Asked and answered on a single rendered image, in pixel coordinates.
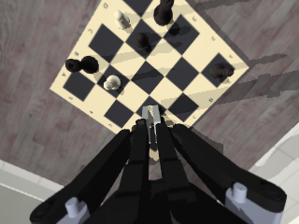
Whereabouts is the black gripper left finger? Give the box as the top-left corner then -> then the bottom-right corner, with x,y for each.
29,106 -> 150,224

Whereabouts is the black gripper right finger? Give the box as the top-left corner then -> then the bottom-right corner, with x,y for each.
153,105 -> 287,224

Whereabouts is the cream and black chessboard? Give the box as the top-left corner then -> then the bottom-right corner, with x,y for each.
50,0 -> 249,133

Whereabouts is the white pawn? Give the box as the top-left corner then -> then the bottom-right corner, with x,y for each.
114,10 -> 129,29

